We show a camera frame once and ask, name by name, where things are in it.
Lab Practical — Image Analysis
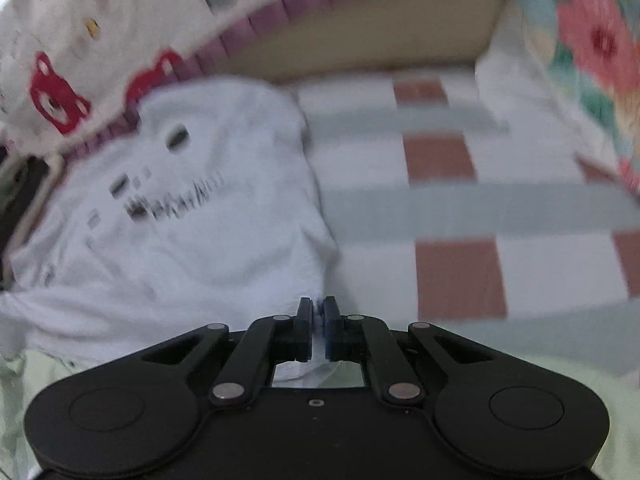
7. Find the white printed t-shirt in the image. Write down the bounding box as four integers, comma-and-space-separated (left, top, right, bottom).
1, 77, 336, 364

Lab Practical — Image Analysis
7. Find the stack of folded clothes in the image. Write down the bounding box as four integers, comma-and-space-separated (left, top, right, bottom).
1, 145, 65, 290

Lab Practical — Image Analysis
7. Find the checkered bed sheet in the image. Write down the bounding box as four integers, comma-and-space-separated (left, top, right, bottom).
1, 72, 639, 479

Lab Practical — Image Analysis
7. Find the beige mattress side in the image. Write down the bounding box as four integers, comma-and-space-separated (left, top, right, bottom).
219, 0, 506, 82

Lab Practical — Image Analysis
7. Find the white bear print quilt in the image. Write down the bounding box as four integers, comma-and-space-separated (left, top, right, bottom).
1, 0, 346, 155

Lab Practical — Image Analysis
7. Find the floral colourful quilt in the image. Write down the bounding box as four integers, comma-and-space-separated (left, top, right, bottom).
475, 0, 639, 193

